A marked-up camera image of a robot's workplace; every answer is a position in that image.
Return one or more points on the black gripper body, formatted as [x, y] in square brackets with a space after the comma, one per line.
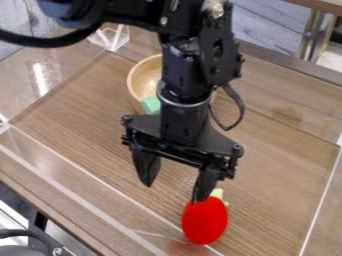
[182, 136]

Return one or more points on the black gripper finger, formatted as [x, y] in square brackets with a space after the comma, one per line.
[205, 184]
[147, 162]

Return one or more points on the red plush fruit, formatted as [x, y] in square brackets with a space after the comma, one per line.
[205, 219]

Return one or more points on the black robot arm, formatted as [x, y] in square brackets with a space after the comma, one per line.
[201, 62]

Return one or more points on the green foam block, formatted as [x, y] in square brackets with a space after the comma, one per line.
[151, 105]

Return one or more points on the wooden bowl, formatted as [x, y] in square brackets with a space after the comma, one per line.
[142, 80]

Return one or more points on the clear acrylic corner stand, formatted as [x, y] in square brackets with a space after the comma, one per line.
[110, 38]

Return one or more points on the clear acrylic tray wall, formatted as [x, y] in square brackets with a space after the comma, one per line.
[115, 225]

